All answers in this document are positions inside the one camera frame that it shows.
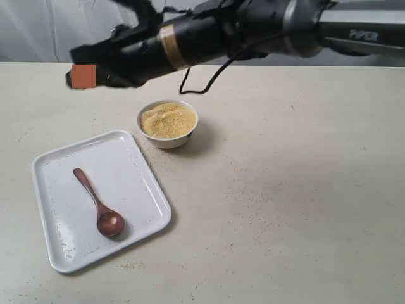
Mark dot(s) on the white backdrop cloth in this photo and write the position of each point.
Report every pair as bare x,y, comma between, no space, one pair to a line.
45,31

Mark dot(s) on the tan granular powder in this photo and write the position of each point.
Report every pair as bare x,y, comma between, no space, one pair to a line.
168,120

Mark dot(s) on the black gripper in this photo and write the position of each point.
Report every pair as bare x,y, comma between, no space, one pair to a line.
161,43

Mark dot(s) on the brown wooden spoon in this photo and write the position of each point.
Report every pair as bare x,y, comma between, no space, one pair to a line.
109,222

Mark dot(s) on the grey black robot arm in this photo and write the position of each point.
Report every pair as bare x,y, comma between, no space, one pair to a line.
304,28

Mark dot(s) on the white rectangular tray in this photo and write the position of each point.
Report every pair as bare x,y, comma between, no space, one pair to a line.
122,180

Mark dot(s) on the white ceramic bowl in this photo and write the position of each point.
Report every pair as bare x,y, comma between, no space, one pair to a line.
170,143

